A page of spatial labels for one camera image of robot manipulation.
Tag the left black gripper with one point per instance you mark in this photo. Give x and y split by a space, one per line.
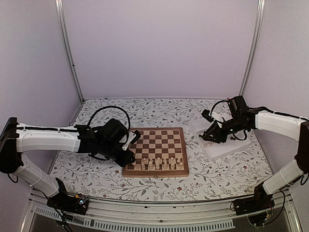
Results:
126 160

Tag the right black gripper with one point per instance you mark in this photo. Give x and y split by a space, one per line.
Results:
216 132

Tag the white chess queen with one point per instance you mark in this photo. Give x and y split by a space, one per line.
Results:
150 166

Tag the wooden chess board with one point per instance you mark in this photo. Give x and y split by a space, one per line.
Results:
158 143

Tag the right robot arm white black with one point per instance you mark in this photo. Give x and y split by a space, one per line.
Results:
281 134

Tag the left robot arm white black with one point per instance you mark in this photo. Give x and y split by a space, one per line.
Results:
18 138

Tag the white divided tray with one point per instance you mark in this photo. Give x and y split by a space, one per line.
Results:
216 151

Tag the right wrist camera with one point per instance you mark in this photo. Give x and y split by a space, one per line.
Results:
212 116

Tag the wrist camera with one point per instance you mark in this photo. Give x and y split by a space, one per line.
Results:
212 116
131 138

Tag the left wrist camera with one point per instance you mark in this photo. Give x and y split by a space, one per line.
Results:
131 138

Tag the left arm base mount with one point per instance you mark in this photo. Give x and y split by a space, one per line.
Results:
77 204

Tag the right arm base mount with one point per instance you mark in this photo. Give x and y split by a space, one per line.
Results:
253 205

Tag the front aluminium rail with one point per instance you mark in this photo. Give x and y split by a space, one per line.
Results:
106 215

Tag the right aluminium frame post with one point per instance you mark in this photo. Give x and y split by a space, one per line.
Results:
256 34

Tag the aluminium frame post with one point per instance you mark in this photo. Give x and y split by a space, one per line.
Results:
256 34
67 48

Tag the left aluminium frame post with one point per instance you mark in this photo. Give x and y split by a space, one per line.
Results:
67 48

